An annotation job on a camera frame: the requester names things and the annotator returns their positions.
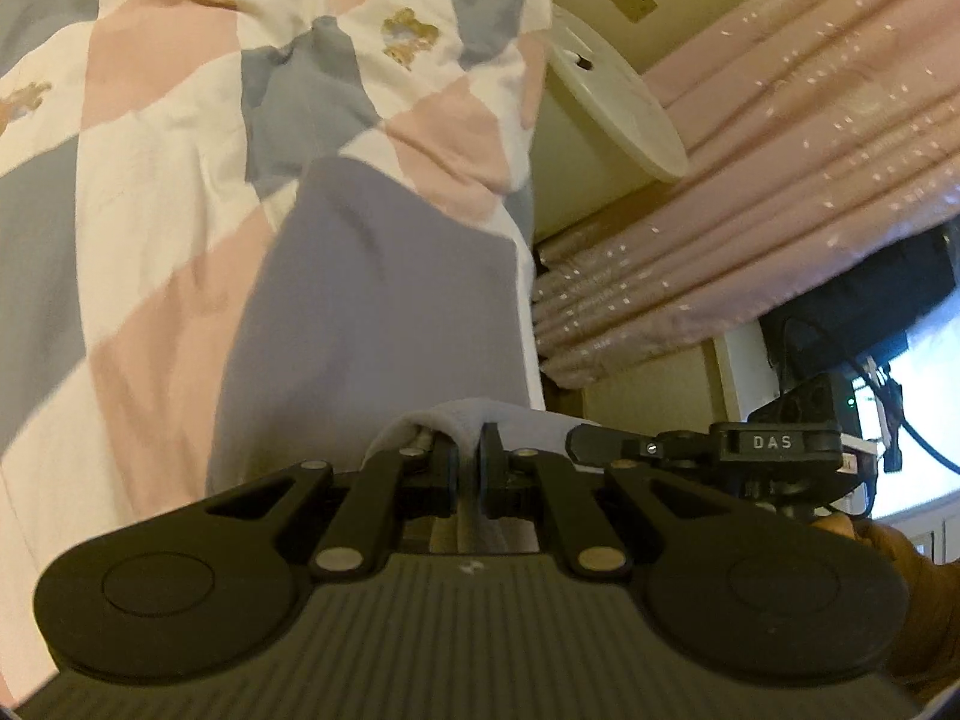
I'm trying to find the operator hand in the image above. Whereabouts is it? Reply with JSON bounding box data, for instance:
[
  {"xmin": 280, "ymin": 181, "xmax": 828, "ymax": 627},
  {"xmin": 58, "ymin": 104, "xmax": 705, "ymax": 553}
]
[{"xmin": 815, "ymin": 514, "xmax": 960, "ymax": 704}]

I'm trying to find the checkered pink grey white quilt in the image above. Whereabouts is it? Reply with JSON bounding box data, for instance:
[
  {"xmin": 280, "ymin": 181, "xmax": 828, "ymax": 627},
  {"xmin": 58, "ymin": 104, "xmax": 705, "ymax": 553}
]
[{"xmin": 2, "ymin": 0, "xmax": 550, "ymax": 704}]

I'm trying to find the black cable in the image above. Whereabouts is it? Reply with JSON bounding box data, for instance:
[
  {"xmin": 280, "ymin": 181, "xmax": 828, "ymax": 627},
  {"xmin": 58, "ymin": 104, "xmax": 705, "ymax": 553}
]
[{"xmin": 779, "ymin": 313, "xmax": 960, "ymax": 478}]

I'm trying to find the pink sparkly curtain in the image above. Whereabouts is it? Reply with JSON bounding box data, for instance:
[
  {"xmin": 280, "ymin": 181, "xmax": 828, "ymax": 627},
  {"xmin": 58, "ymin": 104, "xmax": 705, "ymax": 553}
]
[{"xmin": 534, "ymin": 0, "xmax": 958, "ymax": 388}]

